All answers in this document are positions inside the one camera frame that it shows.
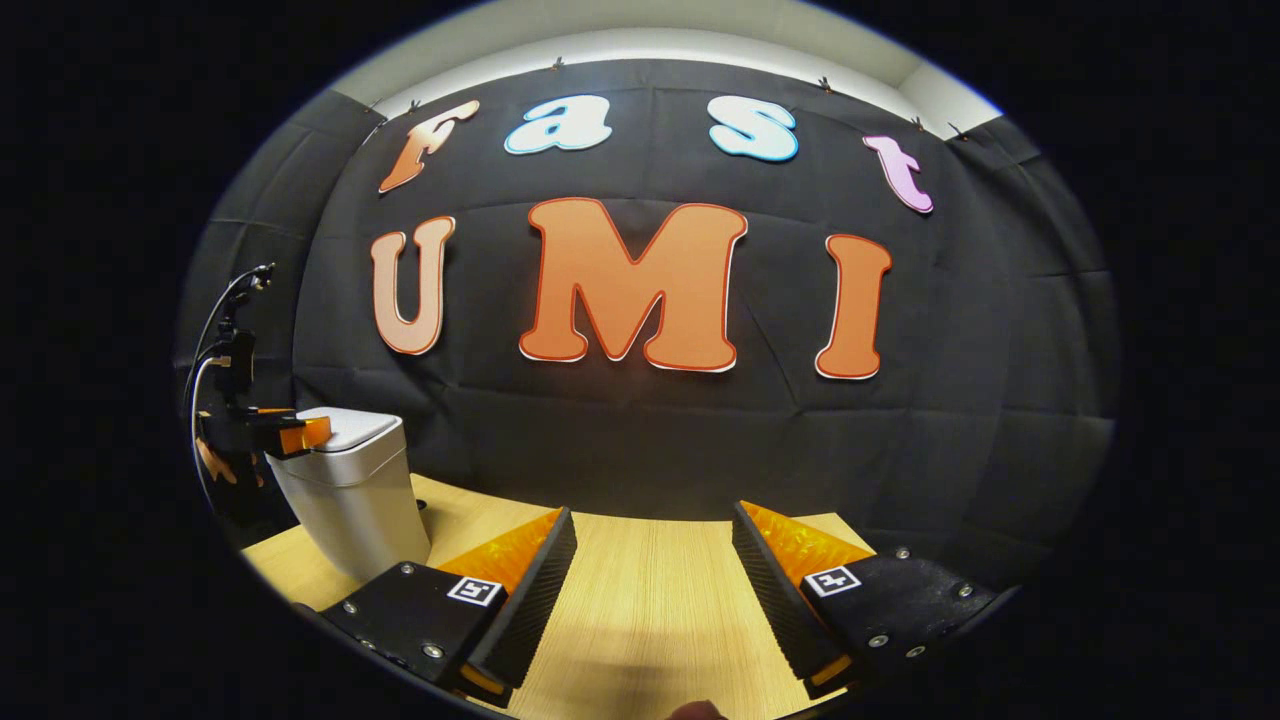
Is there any wooden desktop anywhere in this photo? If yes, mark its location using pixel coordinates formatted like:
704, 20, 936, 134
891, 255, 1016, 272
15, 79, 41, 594
240, 473, 876, 720

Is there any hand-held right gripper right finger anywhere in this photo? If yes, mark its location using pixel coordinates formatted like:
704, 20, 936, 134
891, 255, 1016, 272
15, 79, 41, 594
731, 499, 1021, 701

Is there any white desktop garbage bin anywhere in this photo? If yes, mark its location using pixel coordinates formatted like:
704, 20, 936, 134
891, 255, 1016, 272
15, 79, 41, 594
265, 407, 433, 584

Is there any black backdrop cloth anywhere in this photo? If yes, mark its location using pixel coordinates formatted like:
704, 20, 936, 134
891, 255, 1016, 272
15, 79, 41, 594
175, 58, 1121, 596

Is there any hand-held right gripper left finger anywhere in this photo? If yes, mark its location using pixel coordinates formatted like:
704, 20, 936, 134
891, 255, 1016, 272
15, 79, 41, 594
318, 505, 579, 709

